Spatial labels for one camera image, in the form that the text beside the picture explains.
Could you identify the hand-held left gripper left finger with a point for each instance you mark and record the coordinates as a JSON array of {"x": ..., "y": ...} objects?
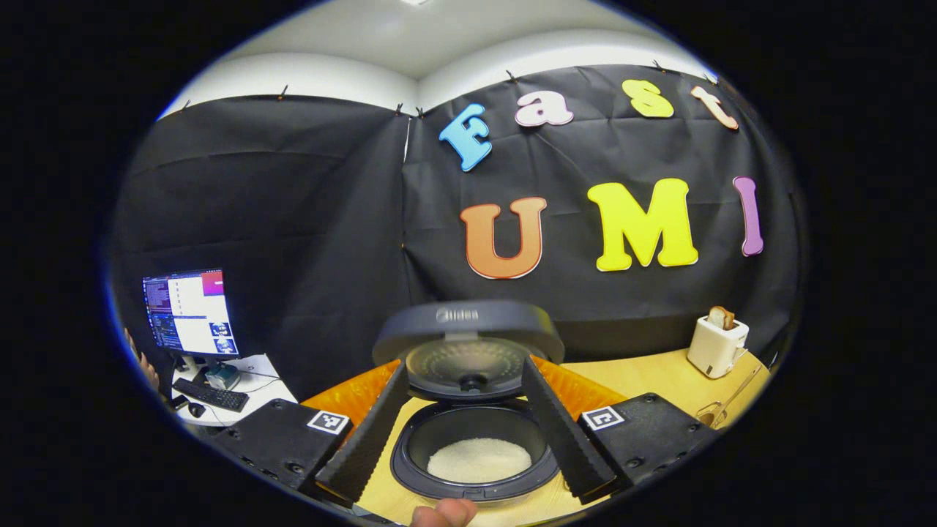
[{"x": 366, "y": 439}]

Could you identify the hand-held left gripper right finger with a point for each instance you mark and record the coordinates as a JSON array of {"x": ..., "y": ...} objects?
[{"x": 564, "y": 439}]

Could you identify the white rice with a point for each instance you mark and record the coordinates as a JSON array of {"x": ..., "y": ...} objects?
[{"x": 479, "y": 461}]

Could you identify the computer monitor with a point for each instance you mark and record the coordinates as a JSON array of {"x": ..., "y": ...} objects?
[{"x": 190, "y": 311}]

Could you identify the small teal device box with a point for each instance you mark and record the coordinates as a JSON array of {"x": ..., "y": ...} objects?
[{"x": 222, "y": 377}]

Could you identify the grey rice cooker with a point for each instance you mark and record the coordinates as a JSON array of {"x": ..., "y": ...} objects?
[{"x": 468, "y": 322}]

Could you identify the white side table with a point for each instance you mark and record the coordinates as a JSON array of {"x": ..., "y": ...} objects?
[{"x": 267, "y": 391}]

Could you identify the white toaster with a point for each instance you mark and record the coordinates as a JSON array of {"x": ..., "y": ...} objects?
[{"x": 714, "y": 351}]

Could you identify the black keyboard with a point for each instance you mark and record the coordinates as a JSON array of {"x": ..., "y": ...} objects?
[{"x": 212, "y": 395}]

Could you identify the wooden spoon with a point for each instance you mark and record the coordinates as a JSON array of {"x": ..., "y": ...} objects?
[{"x": 739, "y": 391}]

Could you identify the toasted bread slice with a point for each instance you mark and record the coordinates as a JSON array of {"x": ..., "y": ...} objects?
[{"x": 721, "y": 318}]

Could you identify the black computer mouse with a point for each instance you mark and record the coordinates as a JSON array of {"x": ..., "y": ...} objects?
[{"x": 196, "y": 410}]

